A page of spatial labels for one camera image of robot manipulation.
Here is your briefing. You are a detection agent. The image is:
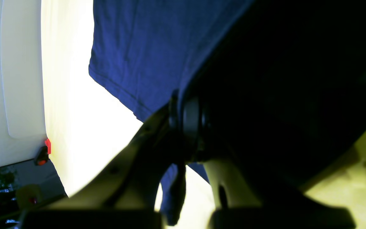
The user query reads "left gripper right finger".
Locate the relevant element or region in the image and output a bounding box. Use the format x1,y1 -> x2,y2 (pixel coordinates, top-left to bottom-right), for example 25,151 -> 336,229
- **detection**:
204,156 -> 356,229

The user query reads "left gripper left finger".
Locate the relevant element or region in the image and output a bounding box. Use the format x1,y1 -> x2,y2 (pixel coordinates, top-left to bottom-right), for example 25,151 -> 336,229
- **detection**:
18,96 -> 202,229

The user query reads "dark navy T-shirt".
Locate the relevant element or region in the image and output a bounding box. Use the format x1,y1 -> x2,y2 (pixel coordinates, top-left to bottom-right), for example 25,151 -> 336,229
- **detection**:
89,0 -> 366,214

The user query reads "yellow table cloth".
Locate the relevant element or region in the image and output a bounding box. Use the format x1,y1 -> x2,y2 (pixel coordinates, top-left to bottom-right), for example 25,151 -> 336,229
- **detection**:
41,0 -> 366,229

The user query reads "left red black clamp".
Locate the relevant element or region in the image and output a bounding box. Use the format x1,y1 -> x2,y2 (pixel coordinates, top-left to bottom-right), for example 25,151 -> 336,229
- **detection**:
34,139 -> 52,166

